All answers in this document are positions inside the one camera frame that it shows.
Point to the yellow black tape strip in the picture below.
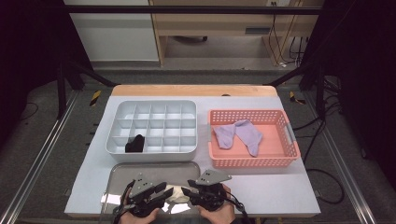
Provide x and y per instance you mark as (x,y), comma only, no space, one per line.
(95,98)
(294,98)

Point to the white cabinet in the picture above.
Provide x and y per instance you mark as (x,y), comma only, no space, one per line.
(115,37)

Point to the black crossbar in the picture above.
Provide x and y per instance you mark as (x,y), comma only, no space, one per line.
(186,9)

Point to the black curtain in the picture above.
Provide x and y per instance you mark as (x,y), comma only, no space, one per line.
(367,62)
(25,46)

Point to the person's right hand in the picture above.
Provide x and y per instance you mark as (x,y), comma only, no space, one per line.
(222,214)

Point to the white divided storage box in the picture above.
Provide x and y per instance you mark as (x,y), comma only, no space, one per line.
(168,157)

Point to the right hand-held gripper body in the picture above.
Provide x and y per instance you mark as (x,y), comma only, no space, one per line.
(208,197)

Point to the light wooden desk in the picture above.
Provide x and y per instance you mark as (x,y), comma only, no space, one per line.
(218,23)

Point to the black sock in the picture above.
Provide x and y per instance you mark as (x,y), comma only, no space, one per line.
(135,144)

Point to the metal tray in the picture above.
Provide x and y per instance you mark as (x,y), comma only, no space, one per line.
(180,169)

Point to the wooden table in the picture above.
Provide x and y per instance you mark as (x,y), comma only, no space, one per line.
(186,90)

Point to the pink perforated plastic basket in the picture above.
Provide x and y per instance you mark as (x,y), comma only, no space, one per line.
(277,149)

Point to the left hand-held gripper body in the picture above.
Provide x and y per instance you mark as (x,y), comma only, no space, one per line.
(141,202)

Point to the purple sock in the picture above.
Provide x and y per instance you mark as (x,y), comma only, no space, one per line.
(250,137)
(224,137)

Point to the black metal stand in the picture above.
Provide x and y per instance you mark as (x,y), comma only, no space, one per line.
(320,90)
(61,90)

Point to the person's left hand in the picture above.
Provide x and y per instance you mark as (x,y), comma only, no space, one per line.
(138,220)

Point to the cream sock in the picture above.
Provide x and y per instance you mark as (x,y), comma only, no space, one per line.
(176,193)

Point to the metal floor rail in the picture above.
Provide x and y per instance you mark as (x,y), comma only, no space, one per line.
(34,168)
(342,168)

